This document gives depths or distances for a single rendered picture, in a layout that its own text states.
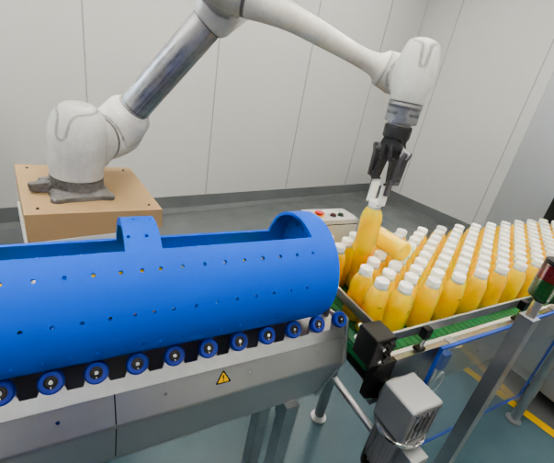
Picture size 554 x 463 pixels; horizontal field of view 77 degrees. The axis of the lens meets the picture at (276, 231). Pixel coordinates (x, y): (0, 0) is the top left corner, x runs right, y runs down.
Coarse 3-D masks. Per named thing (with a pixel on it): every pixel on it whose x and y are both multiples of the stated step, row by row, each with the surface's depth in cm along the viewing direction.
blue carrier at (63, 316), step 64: (0, 256) 73; (64, 256) 59; (128, 256) 63; (192, 256) 68; (256, 256) 74; (320, 256) 81; (0, 320) 53; (64, 320) 57; (128, 320) 62; (192, 320) 68; (256, 320) 78
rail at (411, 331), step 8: (528, 296) 125; (496, 304) 116; (504, 304) 117; (512, 304) 120; (464, 312) 108; (472, 312) 109; (480, 312) 111; (488, 312) 114; (440, 320) 102; (448, 320) 104; (456, 320) 106; (464, 320) 109; (408, 328) 96; (416, 328) 97; (400, 336) 95; (408, 336) 97
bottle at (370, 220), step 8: (368, 208) 107; (376, 208) 106; (368, 216) 106; (376, 216) 106; (360, 224) 109; (368, 224) 107; (376, 224) 107; (360, 232) 109; (368, 232) 108; (376, 232) 108; (360, 240) 110; (368, 240) 109; (376, 240) 110; (360, 248) 111; (368, 248) 110
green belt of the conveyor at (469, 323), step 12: (336, 300) 116; (504, 312) 128; (516, 312) 129; (348, 324) 106; (456, 324) 115; (468, 324) 117; (480, 324) 118; (348, 336) 102; (432, 336) 107; (348, 348) 102; (396, 348) 100; (360, 360) 97
